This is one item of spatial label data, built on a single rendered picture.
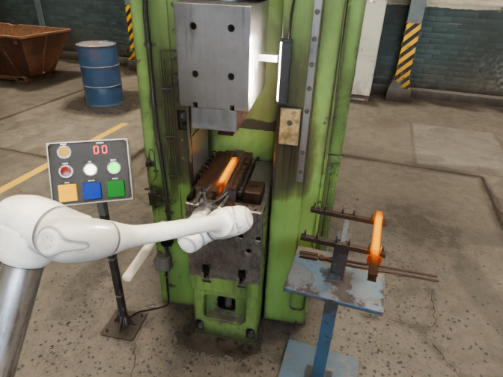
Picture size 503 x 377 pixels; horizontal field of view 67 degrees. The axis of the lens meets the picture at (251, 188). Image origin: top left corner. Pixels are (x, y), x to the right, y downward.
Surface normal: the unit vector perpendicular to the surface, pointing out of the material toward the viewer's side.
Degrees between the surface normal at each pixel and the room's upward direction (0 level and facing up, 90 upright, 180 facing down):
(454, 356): 0
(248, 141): 90
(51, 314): 0
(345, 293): 0
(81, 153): 60
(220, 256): 90
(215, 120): 90
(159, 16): 90
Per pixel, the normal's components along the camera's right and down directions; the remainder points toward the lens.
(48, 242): -0.22, -0.03
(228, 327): -0.19, 0.47
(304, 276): 0.03, -0.87
